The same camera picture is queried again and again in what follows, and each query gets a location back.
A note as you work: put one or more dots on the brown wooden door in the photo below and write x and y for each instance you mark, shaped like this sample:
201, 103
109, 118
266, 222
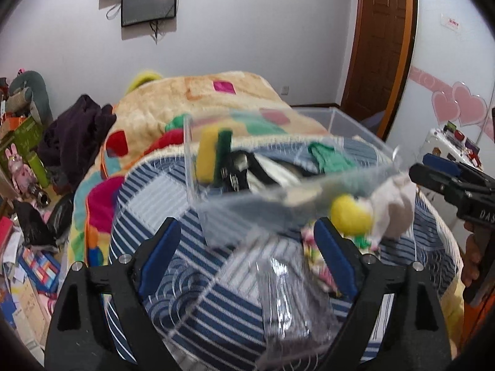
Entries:
382, 47

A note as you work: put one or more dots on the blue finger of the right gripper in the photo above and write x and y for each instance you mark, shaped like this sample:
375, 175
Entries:
441, 161

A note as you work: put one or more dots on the blue white patterned tablecloth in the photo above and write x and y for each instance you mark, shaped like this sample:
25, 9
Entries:
206, 307

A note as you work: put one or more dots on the green water bottle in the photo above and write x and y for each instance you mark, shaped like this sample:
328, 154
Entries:
38, 169

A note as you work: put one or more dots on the clear plastic packet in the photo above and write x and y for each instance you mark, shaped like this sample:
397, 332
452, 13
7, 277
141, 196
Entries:
298, 318

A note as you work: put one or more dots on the yellow sponge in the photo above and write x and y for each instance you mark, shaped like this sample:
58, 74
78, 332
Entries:
214, 147

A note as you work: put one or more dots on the yellow plush ball toy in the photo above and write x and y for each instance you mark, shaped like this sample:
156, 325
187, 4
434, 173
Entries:
351, 216

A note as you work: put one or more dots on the floral fabric piece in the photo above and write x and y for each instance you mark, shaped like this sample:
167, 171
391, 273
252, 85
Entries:
316, 261

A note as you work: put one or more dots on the yellow round pillow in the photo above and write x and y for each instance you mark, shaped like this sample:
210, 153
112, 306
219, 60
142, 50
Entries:
142, 78

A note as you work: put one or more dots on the dark purple clothing pile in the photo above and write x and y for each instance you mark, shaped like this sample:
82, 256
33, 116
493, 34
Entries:
72, 142

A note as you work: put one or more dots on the beige cloth bag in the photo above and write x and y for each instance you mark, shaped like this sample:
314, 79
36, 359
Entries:
393, 207

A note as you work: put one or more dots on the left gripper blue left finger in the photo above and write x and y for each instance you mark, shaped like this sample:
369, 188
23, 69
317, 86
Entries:
152, 258

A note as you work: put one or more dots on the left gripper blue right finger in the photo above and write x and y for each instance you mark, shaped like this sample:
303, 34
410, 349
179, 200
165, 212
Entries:
342, 258

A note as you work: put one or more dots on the wardrobe sliding door with hearts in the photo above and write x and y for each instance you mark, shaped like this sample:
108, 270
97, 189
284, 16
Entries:
451, 78

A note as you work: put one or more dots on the green knitted cloth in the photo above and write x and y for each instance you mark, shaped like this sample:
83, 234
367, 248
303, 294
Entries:
329, 160

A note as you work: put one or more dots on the grey green plush toy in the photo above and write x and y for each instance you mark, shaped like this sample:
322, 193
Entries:
27, 95

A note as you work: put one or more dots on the clear plastic storage box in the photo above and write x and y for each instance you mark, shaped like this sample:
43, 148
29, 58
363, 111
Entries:
230, 218

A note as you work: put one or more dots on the person right hand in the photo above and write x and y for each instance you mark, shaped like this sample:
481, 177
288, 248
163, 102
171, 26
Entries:
471, 258

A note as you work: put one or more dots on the small black wall monitor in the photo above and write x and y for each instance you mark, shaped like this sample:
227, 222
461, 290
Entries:
145, 11

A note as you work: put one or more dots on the pink rabbit plush toy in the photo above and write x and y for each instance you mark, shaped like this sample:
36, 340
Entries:
22, 175

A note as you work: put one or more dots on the black and white fabric pouch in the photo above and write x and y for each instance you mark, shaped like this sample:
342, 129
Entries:
253, 172

